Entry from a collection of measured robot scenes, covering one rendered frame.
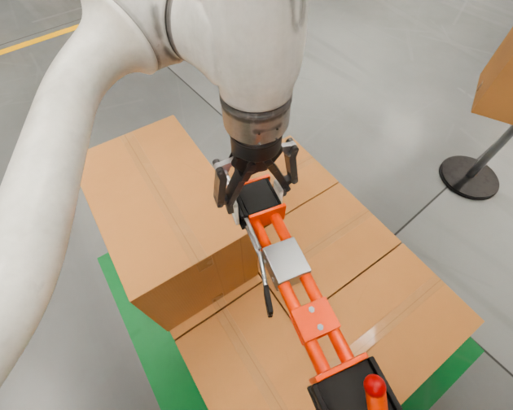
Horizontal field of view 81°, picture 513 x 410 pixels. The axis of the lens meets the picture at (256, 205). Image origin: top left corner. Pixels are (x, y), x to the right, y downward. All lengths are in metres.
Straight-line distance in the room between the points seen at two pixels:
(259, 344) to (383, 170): 1.66
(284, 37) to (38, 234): 0.27
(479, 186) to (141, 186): 2.25
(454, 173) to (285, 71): 2.35
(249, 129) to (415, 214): 1.99
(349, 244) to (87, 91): 1.19
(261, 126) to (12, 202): 0.25
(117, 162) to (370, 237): 1.06
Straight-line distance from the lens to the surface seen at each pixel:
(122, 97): 3.10
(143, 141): 1.18
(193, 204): 0.96
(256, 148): 0.41
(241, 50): 0.31
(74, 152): 0.33
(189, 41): 0.35
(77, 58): 0.39
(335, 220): 1.42
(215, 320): 1.22
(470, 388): 2.02
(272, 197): 0.57
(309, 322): 0.50
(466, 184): 2.60
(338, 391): 0.49
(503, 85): 2.01
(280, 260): 0.52
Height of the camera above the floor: 1.73
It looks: 57 degrees down
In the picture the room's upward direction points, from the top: straight up
